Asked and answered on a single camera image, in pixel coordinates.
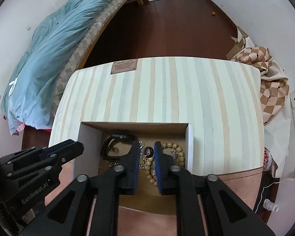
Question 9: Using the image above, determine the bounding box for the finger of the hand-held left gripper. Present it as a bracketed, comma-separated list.
[0, 139, 76, 168]
[7, 141, 84, 188]

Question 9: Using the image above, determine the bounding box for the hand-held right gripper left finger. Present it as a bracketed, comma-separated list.
[20, 140, 141, 236]

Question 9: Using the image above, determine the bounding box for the bed with blue duvet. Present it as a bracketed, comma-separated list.
[1, 0, 136, 135]

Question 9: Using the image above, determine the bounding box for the black smart band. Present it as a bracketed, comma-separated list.
[101, 134, 134, 157]

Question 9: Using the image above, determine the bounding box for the wooden bead bracelet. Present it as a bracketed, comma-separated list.
[140, 141, 185, 184]

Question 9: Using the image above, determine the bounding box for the red patterned fabric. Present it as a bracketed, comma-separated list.
[263, 147, 273, 170]

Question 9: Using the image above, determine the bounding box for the bed with checkered mattress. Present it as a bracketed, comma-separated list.
[50, 0, 141, 118]

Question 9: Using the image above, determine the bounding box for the white cloth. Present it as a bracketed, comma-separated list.
[261, 59, 295, 177]

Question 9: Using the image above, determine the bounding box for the white cable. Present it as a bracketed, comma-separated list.
[254, 172, 295, 212]

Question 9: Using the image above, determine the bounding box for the white cardboard box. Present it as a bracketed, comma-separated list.
[74, 122, 195, 197]

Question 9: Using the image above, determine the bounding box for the brown label patch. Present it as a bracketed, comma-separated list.
[111, 59, 138, 74]

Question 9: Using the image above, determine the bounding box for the brown checkered cloth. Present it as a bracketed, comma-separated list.
[227, 26, 290, 126]

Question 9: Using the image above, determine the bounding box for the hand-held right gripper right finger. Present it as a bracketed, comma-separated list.
[154, 141, 276, 236]

